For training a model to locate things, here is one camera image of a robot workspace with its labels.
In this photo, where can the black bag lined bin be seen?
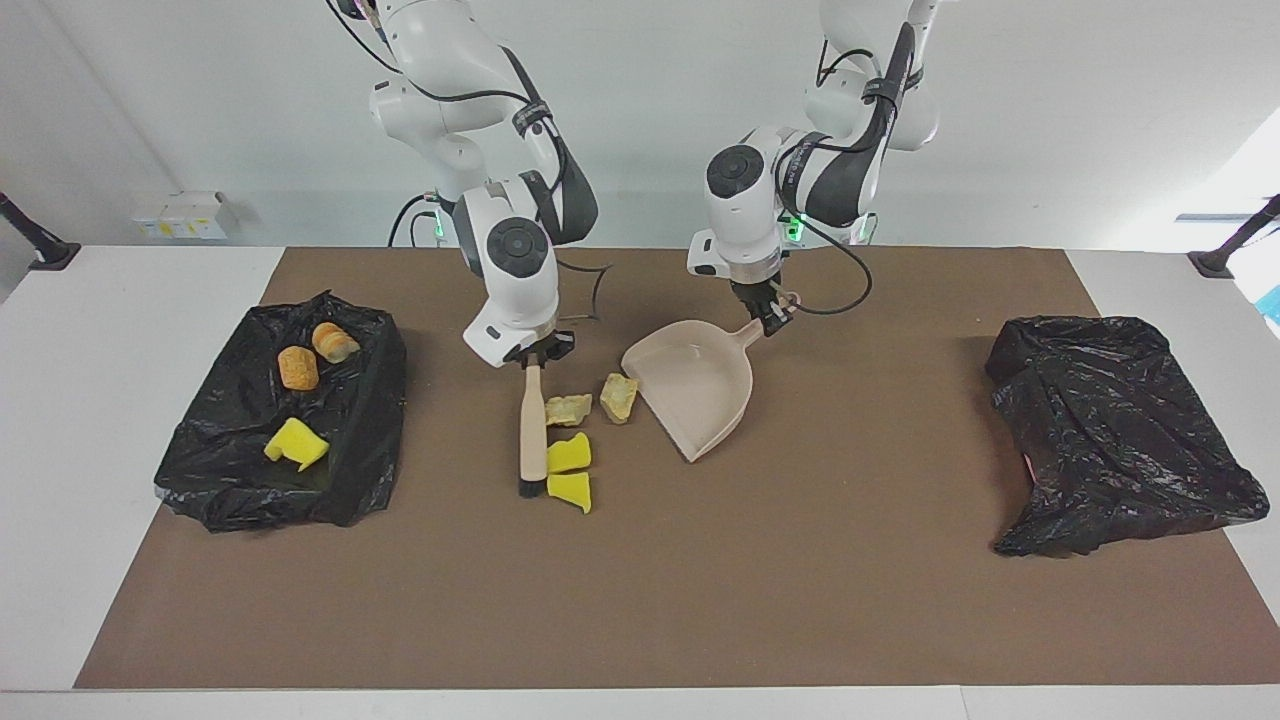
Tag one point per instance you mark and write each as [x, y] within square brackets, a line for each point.
[1100, 430]
[230, 480]

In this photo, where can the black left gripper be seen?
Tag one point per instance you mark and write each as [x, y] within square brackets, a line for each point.
[758, 295]

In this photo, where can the white wall socket box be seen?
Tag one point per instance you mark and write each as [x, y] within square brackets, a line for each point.
[180, 215]

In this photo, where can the brown table mat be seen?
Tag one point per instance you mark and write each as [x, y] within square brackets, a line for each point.
[600, 620]

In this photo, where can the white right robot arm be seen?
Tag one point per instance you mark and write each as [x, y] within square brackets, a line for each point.
[515, 250]

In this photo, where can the beige plastic dustpan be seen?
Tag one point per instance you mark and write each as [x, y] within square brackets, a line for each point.
[700, 390]

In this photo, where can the pale bread-like chunk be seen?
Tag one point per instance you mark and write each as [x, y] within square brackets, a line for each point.
[335, 342]

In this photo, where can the blue object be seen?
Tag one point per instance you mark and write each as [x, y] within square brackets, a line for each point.
[1273, 305]

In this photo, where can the white base box green light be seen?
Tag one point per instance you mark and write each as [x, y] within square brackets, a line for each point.
[796, 228]

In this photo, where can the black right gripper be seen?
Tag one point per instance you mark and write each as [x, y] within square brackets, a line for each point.
[545, 348]

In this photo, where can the beige brush black bristles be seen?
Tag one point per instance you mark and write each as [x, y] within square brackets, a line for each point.
[533, 430]

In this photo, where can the orange-brown sponge chunk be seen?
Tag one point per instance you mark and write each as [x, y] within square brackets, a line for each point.
[297, 368]

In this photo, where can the yellow sponge piece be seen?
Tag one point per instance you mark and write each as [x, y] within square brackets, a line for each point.
[570, 454]
[296, 443]
[573, 492]

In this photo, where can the pale beige stone chunk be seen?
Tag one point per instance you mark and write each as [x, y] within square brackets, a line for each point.
[569, 410]

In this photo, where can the tan beige stone chunk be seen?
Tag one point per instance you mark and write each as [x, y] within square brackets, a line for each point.
[619, 398]

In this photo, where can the black camera stand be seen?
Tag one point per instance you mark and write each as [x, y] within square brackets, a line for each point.
[45, 250]
[1225, 255]

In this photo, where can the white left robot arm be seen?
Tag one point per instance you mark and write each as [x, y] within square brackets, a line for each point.
[750, 210]

